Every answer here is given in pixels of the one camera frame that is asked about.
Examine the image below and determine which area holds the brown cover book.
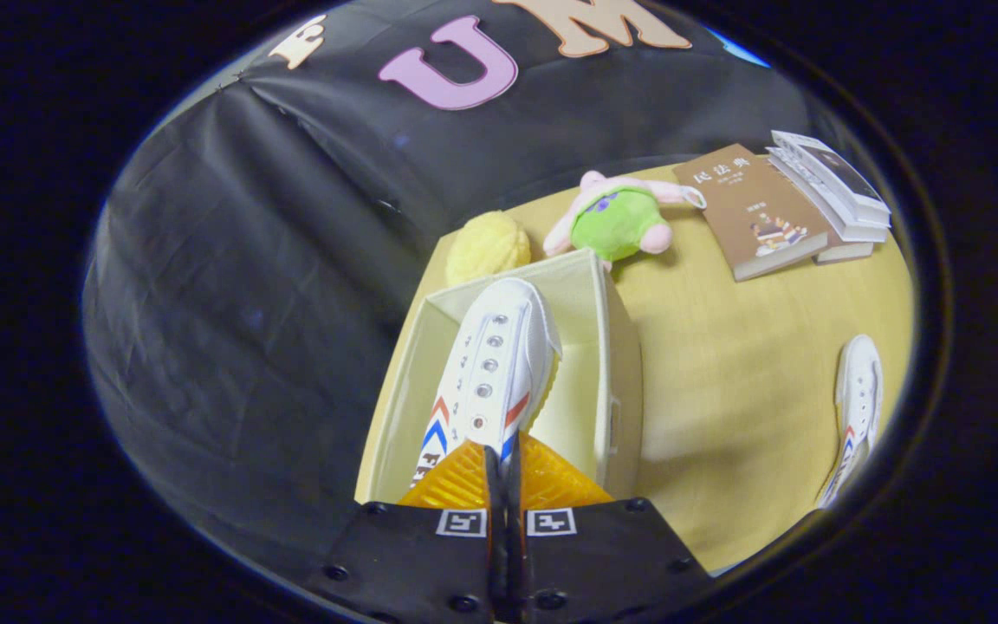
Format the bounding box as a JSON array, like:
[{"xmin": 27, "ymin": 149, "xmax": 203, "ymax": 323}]
[{"xmin": 672, "ymin": 144, "xmax": 831, "ymax": 283}]

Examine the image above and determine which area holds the green and pink plush toy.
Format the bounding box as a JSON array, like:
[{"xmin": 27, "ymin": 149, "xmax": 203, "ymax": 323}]
[{"xmin": 542, "ymin": 171, "xmax": 708, "ymax": 266}]

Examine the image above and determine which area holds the yellow plush ball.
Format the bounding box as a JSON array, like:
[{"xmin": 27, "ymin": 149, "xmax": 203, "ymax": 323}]
[{"xmin": 445, "ymin": 211, "xmax": 532, "ymax": 287}]

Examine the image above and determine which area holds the white patterned cover book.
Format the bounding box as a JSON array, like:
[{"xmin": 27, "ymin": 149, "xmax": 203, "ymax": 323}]
[{"xmin": 765, "ymin": 147, "xmax": 888, "ymax": 244}]

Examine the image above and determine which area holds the white book with dark photo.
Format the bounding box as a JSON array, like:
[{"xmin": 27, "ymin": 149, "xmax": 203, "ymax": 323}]
[{"xmin": 770, "ymin": 130, "xmax": 891, "ymax": 228}]

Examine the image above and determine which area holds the white canvas shoe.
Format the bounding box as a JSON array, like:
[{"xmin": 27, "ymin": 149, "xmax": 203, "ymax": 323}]
[
  {"xmin": 412, "ymin": 277, "xmax": 563, "ymax": 488},
  {"xmin": 815, "ymin": 335, "xmax": 885, "ymax": 510}
]

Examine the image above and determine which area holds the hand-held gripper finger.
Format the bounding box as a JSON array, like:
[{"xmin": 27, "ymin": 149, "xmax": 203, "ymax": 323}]
[
  {"xmin": 508, "ymin": 433, "xmax": 712, "ymax": 624},
  {"xmin": 313, "ymin": 438, "xmax": 509, "ymax": 624}
]

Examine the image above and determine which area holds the beige fabric storage box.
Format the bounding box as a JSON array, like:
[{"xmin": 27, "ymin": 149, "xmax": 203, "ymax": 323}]
[{"xmin": 354, "ymin": 249, "xmax": 644, "ymax": 505}]

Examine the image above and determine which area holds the black backdrop cloth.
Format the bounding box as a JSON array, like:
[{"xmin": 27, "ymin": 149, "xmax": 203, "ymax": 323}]
[{"xmin": 83, "ymin": 0, "xmax": 820, "ymax": 556}]

